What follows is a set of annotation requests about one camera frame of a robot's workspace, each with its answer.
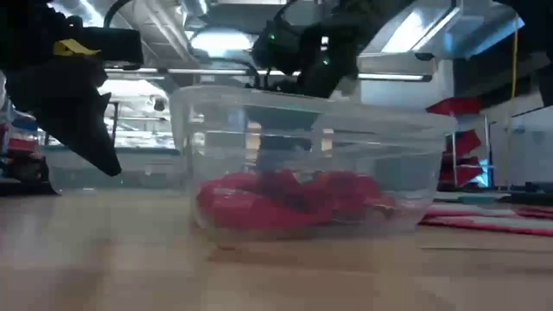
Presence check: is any long red white candy strip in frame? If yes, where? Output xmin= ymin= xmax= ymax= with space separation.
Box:
xmin=421 ymin=214 xmax=553 ymax=238

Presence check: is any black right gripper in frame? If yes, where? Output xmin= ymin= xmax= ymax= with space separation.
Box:
xmin=244 ymin=23 xmax=368 ymax=130

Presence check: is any red storage bin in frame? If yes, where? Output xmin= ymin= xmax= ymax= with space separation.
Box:
xmin=425 ymin=97 xmax=481 ymax=117
xmin=438 ymin=165 xmax=485 ymax=187
xmin=444 ymin=129 xmax=483 ymax=159

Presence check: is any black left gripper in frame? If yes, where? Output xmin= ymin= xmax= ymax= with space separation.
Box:
xmin=6 ymin=25 xmax=144 ymax=177

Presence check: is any long red candy packet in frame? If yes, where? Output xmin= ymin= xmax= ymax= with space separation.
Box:
xmin=425 ymin=202 xmax=553 ymax=219

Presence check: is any ceiling light panel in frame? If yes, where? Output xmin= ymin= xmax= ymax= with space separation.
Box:
xmin=189 ymin=28 xmax=260 ymax=55

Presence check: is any black background stand frame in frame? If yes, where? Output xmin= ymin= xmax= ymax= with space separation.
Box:
xmin=105 ymin=99 xmax=121 ymax=148

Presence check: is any small red candy packet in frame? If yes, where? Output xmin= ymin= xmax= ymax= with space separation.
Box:
xmin=196 ymin=172 xmax=334 ymax=230

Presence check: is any yellow cable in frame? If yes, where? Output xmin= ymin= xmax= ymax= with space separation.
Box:
xmin=500 ymin=25 xmax=519 ymax=189

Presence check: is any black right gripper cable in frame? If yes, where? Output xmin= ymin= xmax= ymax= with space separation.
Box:
xmin=274 ymin=0 xmax=303 ymax=31

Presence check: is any long tube light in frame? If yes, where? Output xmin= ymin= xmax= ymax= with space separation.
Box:
xmin=103 ymin=67 xmax=434 ymax=83

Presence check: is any large clear plastic container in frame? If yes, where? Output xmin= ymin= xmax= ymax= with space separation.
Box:
xmin=42 ymin=146 xmax=185 ymax=191
xmin=169 ymin=85 xmax=458 ymax=241

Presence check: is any cluttered storage shelf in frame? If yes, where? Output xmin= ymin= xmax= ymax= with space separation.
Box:
xmin=0 ymin=107 xmax=57 ymax=187

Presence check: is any metal shelf rack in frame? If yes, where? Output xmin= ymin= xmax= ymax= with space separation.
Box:
xmin=438 ymin=97 xmax=496 ymax=194

